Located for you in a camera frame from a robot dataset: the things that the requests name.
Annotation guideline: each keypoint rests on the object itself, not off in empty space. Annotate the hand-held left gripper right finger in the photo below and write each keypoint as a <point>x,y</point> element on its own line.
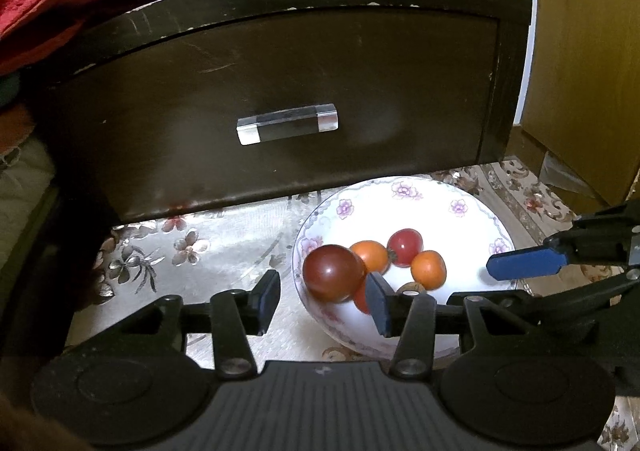
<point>378,305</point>

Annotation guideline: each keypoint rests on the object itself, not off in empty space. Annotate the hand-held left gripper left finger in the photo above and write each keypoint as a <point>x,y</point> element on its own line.
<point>266,302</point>

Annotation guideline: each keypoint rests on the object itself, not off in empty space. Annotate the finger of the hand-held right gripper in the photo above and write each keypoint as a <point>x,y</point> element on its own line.
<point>575,301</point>
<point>525,263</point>

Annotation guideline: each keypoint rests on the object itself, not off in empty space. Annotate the orange tomato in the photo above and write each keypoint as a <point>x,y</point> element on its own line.
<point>429,269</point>
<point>371,256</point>

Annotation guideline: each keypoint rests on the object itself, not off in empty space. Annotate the dark red tomato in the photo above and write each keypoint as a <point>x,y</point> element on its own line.
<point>334,278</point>

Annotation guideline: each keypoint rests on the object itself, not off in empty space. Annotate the white floral bowl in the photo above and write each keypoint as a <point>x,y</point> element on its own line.
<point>440,216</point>

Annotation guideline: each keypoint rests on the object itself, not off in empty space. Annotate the floral tablecloth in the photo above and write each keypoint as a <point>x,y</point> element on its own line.
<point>215,256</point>

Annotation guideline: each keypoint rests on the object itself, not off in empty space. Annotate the yellow wooden wardrobe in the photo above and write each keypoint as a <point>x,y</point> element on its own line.
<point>585,56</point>

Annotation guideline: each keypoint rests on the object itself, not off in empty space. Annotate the dark wooden drawer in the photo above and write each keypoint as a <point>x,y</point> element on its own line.
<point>350,76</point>

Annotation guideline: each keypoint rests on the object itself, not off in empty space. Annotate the beige mattress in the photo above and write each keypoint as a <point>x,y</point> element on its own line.
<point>25,181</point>

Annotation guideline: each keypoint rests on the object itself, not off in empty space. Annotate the pink bedding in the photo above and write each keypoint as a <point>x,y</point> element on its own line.
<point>12,131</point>

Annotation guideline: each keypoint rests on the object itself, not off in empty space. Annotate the red towel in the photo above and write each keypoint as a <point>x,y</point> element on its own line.
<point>60,6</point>

